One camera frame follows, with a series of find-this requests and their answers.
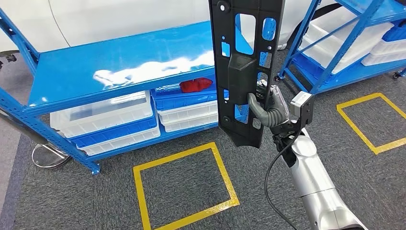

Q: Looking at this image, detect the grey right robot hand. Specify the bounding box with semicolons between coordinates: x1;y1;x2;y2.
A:
247;80;290;128

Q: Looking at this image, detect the black plastic panel part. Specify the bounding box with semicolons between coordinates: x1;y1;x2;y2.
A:
208;0;285;149

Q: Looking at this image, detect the blue wheeled shelf rack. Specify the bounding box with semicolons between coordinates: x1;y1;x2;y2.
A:
274;0;406;95

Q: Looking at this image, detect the blue metal shelf rack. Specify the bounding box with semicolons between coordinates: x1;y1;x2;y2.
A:
0;8;277;175

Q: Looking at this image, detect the red cloth item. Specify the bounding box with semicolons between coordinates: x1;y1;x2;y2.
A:
179;78;214;94

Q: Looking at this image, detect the blue plastic crate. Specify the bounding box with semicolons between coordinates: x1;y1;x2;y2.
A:
68;109;159;149
150;78;230;112
382;19;406;43

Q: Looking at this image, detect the yellow floor tape square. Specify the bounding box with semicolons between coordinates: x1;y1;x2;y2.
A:
133;142;240;230

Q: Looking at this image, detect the white car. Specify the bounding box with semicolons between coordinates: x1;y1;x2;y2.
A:
0;0;338;69

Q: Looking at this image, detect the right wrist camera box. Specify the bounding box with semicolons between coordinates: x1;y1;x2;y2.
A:
271;91;316;138

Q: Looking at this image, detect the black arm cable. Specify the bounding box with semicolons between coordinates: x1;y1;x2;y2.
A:
264;126;301;230

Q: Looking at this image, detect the chrome base stanchion post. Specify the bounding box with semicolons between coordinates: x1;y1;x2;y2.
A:
0;108;72;169

